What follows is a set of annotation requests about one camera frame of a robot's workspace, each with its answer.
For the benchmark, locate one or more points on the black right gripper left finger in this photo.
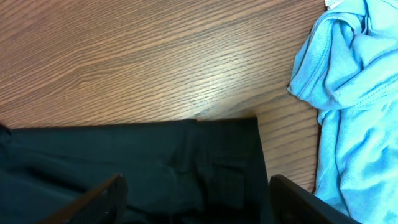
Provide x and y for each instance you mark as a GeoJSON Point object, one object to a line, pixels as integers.
{"type": "Point", "coordinates": [104, 204]}

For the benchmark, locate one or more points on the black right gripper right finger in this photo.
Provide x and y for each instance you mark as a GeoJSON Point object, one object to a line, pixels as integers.
{"type": "Point", "coordinates": [292, 204]}

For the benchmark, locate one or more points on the black t-shirt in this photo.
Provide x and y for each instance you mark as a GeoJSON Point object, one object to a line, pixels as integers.
{"type": "Point", "coordinates": [185, 171]}

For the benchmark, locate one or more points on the light blue t-shirt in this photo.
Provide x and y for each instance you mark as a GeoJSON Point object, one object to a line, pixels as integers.
{"type": "Point", "coordinates": [347, 70]}

